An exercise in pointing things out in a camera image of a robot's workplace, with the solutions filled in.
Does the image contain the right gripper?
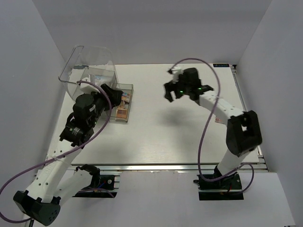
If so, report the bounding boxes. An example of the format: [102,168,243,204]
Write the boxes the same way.
[163,73,190,104]

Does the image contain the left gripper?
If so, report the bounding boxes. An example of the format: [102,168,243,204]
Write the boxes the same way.
[86,84,123,127]

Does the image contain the colourful eyeshadow palette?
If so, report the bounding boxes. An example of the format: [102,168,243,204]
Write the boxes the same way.
[121,92,131,103]

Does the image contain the long brown eyeshadow palette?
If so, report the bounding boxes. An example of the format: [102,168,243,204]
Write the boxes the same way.
[117,100,129,110]

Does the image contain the brown quad eyeshadow palette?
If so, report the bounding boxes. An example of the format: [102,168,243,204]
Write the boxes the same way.
[116,108,128,120]

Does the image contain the white blue wipes packet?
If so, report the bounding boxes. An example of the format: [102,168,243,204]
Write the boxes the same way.
[89,74,106,87]

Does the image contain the clear acrylic makeup organizer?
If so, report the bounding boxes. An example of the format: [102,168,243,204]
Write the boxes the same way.
[58,45,134,122]

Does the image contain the multicolour square palette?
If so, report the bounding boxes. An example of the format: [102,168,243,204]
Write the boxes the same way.
[215,117,224,124]

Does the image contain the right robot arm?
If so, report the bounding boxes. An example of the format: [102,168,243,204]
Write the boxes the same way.
[164,67,262,189]

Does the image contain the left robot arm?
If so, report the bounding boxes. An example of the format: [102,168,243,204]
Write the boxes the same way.
[13,81,123,226]

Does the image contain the black blue table label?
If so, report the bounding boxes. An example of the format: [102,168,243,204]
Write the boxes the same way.
[213,63,230,68]

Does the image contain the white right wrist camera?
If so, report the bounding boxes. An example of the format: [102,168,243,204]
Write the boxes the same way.
[167,66,183,81]

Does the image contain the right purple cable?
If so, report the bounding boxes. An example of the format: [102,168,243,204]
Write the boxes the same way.
[169,58,255,195]

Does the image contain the purple cable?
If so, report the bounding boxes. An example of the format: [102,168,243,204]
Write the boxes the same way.
[169,58,255,195]
[0,80,112,224]

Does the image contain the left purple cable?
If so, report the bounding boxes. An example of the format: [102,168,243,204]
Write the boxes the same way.
[0,80,112,224]

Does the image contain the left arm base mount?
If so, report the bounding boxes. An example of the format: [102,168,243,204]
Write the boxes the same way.
[74,164,120,198]

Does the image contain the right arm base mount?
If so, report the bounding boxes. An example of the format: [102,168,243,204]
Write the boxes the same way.
[193,173,244,201]

